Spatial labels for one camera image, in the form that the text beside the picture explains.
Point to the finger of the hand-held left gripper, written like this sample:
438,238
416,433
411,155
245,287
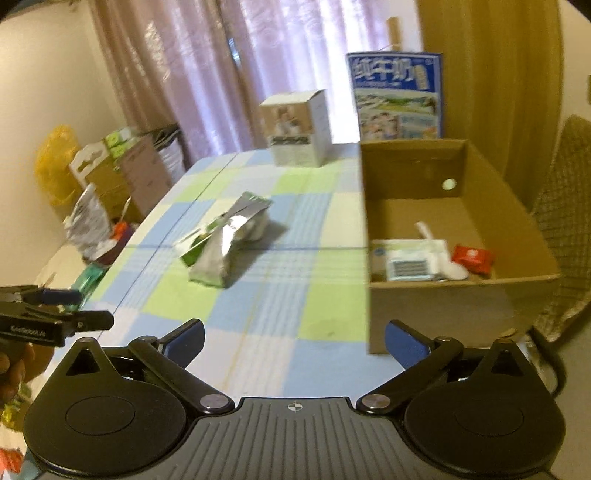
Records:
92,321
60,296

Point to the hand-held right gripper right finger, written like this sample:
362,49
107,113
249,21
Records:
406,341

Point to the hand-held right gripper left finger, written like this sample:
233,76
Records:
184,339

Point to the brown cardboard box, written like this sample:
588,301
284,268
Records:
438,318

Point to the clear floss box blue label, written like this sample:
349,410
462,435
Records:
406,270

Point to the white spoon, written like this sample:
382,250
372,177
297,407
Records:
455,270

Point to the silver foil pouch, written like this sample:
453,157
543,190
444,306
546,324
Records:
217,258

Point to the green white medicine box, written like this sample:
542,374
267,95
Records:
191,251

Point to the long white barcode box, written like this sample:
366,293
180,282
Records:
438,254

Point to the red packet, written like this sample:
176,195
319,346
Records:
471,258

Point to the person's left hand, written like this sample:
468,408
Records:
18,364

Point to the dark green foil packet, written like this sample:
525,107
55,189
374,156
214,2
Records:
90,279

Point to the dark brown bowl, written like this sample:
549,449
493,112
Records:
108,256

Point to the printed clear plastic bag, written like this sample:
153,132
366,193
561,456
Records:
87,221

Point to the checked tablecloth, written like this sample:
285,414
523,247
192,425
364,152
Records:
277,295

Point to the plain brown carton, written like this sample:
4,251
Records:
106,184

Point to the yellow plastic bag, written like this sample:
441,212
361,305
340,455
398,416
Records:
55,157

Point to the white chair back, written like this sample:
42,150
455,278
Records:
87,159

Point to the stack of green tissue packs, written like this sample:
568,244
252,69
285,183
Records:
115,141

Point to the quilted tan chair cushion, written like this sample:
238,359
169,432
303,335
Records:
568,207

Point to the white product box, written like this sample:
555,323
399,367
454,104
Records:
295,134

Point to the blue milk carton box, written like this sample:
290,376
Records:
397,92

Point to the tan curtain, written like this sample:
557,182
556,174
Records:
161,60

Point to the brown curtain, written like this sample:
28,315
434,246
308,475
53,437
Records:
485,69

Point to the wooden strip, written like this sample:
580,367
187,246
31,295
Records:
394,34

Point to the pink sheer curtain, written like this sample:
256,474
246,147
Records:
300,46

